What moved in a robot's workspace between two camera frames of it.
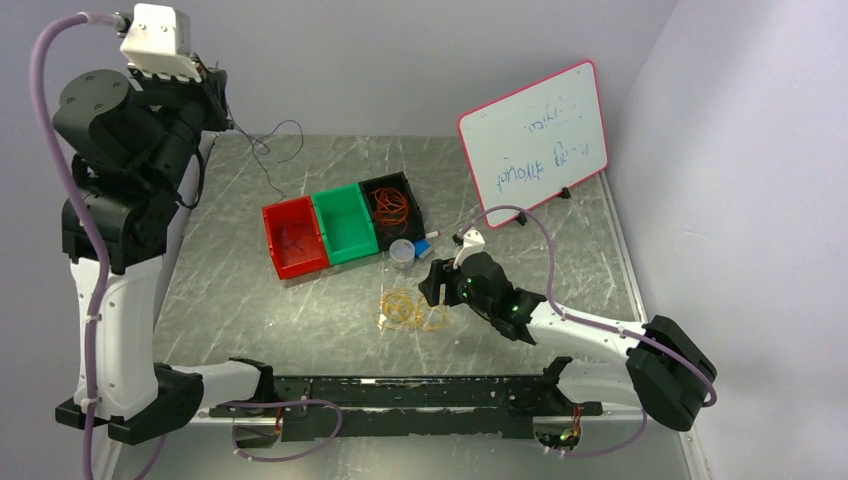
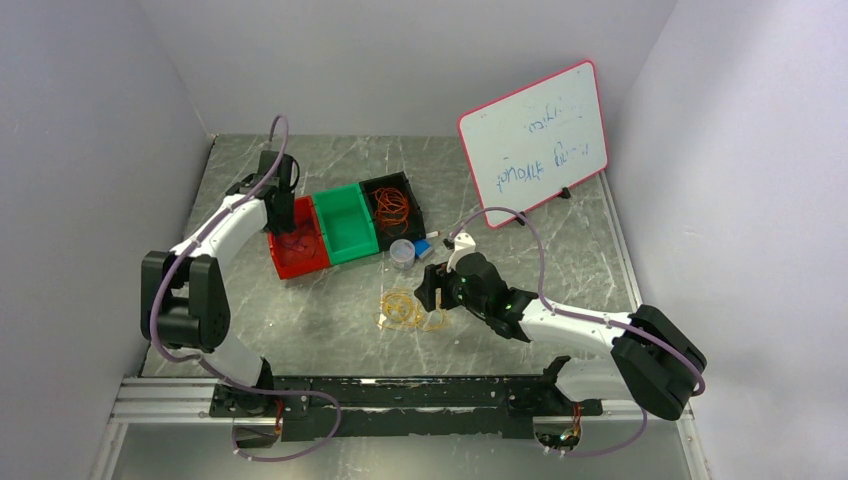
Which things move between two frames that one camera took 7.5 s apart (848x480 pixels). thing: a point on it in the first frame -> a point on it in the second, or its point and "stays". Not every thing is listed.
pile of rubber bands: x=401 y=309 stays
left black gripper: x=212 y=91 -> x=286 y=225
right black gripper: x=442 y=271 stays
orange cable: x=390 y=211 stays
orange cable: x=392 y=207 stays
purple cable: x=257 y=152 -> x=300 y=243
